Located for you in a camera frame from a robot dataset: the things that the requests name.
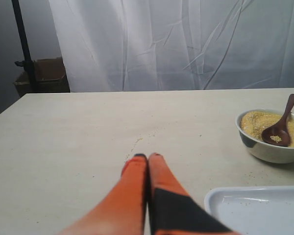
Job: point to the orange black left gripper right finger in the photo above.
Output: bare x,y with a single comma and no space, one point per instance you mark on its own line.
172,211

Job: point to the black stand pole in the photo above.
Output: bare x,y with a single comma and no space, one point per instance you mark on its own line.
27,63

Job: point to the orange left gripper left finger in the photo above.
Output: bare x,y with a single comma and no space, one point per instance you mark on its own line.
122,211

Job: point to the brown cardboard box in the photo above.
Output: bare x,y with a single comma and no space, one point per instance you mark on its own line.
50,75

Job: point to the dark wooden spoon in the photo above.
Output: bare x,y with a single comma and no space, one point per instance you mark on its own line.
278,134

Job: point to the white rectangular tray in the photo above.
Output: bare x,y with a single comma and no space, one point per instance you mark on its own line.
253,210

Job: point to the white bowl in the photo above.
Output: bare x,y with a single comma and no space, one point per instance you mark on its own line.
264,151

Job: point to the yellow grains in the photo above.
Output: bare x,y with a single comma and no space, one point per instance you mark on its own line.
255,122

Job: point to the white backdrop curtain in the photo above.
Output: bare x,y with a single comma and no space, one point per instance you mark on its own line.
161,45

